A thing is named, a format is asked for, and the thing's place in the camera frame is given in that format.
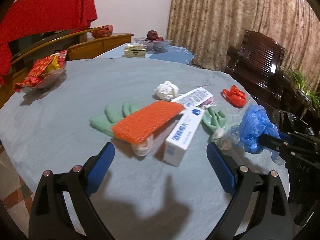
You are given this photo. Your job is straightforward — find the blue plastic bag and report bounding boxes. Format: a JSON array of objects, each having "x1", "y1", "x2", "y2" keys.
[{"x1": 230, "y1": 105, "x2": 280, "y2": 154}]

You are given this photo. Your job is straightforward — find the red plastic bag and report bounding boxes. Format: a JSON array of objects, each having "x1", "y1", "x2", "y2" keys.
[{"x1": 222, "y1": 85, "x2": 247, "y2": 108}]

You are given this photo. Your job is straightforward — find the white printed packaging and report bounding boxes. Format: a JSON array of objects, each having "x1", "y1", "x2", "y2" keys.
[{"x1": 172, "y1": 87, "x2": 213, "y2": 108}]

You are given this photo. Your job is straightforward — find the white toothpaste box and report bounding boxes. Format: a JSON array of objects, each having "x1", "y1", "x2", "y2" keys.
[{"x1": 163, "y1": 107, "x2": 205, "y2": 167}]

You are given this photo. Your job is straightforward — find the green rubber glove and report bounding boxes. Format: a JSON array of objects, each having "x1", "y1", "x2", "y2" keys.
[
  {"x1": 202, "y1": 107, "x2": 228, "y2": 141},
  {"x1": 89, "y1": 101, "x2": 140, "y2": 138}
]

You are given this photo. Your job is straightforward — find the black trash bin bag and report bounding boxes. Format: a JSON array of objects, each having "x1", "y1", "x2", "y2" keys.
[{"x1": 271, "y1": 109, "x2": 315, "y2": 136}]

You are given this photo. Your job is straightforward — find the green potted plant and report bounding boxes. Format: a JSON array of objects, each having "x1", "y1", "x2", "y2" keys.
[{"x1": 281, "y1": 69, "x2": 319, "y2": 119}]

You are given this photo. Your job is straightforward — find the dark wooden side table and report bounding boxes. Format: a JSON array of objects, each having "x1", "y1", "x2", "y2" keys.
[{"x1": 270, "y1": 74, "x2": 319, "y2": 137}]

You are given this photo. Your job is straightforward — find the pink face mask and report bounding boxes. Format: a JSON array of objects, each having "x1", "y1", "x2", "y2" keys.
[{"x1": 199, "y1": 97, "x2": 217, "y2": 109}]

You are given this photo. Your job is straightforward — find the dark wooden armchair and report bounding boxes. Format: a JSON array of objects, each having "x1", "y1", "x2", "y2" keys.
[{"x1": 225, "y1": 30, "x2": 286, "y2": 102}]

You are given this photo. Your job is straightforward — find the grey table cloth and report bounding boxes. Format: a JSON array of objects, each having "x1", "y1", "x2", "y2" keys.
[{"x1": 0, "y1": 57, "x2": 291, "y2": 240}]

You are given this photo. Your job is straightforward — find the crumpled white tissue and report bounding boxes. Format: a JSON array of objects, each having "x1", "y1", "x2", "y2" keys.
[{"x1": 155, "y1": 81, "x2": 180, "y2": 101}]

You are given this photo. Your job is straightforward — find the blue table cover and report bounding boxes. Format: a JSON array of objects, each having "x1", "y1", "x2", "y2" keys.
[{"x1": 95, "y1": 42, "x2": 195, "y2": 65}]

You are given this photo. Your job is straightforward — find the beige patterned curtain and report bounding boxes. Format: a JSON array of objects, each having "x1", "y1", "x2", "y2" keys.
[{"x1": 168, "y1": 0, "x2": 319, "y2": 89}]

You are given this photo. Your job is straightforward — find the snack basket red packets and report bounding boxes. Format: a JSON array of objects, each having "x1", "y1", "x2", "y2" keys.
[{"x1": 14, "y1": 49, "x2": 68, "y2": 93}]

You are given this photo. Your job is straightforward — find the glass fruit bowl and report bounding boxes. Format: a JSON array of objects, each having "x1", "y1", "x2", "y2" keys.
[{"x1": 133, "y1": 38, "x2": 172, "y2": 53}]

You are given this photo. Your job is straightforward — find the red apples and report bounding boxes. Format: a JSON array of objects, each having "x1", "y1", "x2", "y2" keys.
[{"x1": 145, "y1": 30, "x2": 164, "y2": 42}]

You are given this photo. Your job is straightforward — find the tissue box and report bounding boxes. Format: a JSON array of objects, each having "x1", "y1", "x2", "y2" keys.
[{"x1": 124, "y1": 43, "x2": 146, "y2": 58}]

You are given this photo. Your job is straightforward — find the wooden tv cabinet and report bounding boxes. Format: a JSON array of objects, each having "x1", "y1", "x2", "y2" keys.
[{"x1": 0, "y1": 28, "x2": 135, "y2": 106}]

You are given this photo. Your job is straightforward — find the red cloth cover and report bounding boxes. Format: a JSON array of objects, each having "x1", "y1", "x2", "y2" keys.
[{"x1": 1, "y1": 0, "x2": 97, "y2": 85}]

